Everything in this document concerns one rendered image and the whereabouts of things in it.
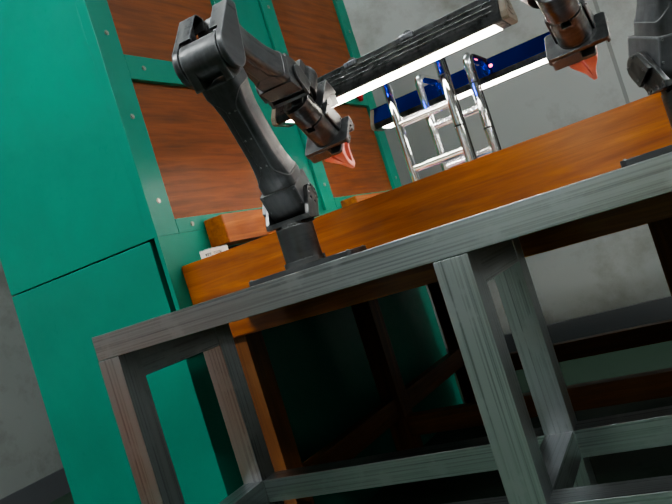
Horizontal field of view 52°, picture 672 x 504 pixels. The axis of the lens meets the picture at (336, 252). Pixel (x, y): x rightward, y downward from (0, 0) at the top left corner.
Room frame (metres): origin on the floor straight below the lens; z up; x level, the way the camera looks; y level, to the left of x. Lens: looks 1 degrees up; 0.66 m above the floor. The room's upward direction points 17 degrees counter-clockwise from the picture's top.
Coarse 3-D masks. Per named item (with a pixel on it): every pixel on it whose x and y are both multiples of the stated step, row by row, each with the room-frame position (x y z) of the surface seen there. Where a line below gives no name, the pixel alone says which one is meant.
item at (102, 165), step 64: (0, 0) 1.63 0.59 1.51; (64, 0) 1.53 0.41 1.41; (128, 0) 1.64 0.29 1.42; (192, 0) 1.86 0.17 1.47; (256, 0) 2.14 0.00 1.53; (320, 0) 2.53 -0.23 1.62; (0, 64) 1.66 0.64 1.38; (64, 64) 1.56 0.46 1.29; (128, 64) 1.56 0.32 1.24; (320, 64) 2.40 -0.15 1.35; (0, 128) 1.70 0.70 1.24; (64, 128) 1.59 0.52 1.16; (128, 128) 1.51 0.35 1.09; (192, 128) 1.72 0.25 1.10; (0, 192) 1.74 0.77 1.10; (64, 192) 1.62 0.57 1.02; (128, 192) 1.52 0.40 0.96; (192, 192) 1.65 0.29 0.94; (256, 192) 1.87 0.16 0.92; (320, 192) 2.14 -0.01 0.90; (0, 256) 1.77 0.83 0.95; (64, 256) 1.66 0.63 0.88
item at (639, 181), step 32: (576, 192) 0.75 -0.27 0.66; (608, 192) 0.74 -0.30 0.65; (640, 192) 0.72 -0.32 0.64; (448, 224) 0.82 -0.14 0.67; (480, 224) 0.80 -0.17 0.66; (512, 224) 0.78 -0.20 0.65; (544, 224) 0.77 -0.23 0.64; (352, 256) 0.87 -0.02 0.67; (384, 256) 0.86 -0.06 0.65; (416, 256) 0.84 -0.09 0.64; (448, 256) 0.82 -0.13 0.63; (256, 288) 0.94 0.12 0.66; (288, 288) 0.92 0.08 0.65; (320, 288) 0.90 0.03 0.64; (160, 320) 1.02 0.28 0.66; (192, 320) 1.00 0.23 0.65; (224, 320) 0.97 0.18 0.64; (96, 352) 1.09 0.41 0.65; (128, 352) 1.06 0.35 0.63
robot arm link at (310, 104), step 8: (304, 96) 1.29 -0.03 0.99; (312, 96) 1.33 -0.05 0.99; (288, 104) 1.30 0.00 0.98; (296, 104) 1.29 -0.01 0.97; (304, 104) 1.28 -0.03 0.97; (312, 104) 1.30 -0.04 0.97; (288, 112) 1.30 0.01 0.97; (296, 112) 1.29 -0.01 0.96; (304, 112) 1.29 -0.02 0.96; (312, 112) 1.30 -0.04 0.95; (320, 112) 1.31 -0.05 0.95; (296, 120) 1.30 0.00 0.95; (304, 120) 1.30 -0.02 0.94; (312, 120) 1.31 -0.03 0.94; (304, 128) 1.32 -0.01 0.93; (312, 128) 1.33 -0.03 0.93
